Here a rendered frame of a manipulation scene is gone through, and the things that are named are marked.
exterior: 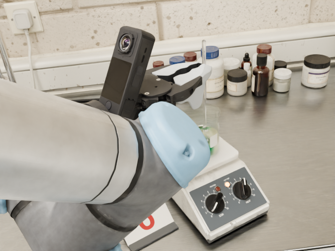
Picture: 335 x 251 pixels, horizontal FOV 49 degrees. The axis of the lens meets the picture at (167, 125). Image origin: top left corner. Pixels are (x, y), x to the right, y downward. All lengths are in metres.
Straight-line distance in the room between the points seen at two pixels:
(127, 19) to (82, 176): 0.86
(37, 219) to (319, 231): 0.46
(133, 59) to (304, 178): 0.44
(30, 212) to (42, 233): 0.02
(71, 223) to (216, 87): 0.70
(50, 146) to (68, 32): 0.89
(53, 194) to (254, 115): 0.73
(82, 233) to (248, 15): 0.89
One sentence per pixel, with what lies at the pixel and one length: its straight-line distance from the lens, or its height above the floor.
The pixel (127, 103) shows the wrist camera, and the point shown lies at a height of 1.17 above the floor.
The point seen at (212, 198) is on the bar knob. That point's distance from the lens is 0.63.
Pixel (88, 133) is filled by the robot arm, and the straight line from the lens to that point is 0.25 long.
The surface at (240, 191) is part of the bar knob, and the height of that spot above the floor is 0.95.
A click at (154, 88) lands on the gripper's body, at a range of 0.49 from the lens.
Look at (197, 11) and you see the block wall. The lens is 1.10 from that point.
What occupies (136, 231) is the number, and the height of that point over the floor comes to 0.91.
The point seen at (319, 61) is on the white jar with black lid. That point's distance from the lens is 1.07.
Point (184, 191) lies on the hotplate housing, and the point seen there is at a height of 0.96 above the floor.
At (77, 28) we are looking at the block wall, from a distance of 1.10.
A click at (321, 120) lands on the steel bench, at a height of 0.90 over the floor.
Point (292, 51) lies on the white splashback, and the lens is 1.17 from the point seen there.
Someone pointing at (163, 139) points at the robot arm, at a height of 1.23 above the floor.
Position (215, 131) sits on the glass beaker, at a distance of 0.63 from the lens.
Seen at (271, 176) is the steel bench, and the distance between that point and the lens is 0.76.
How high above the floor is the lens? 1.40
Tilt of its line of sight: 33 degrees down
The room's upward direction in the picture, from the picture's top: 6 degrees counter-clockwise
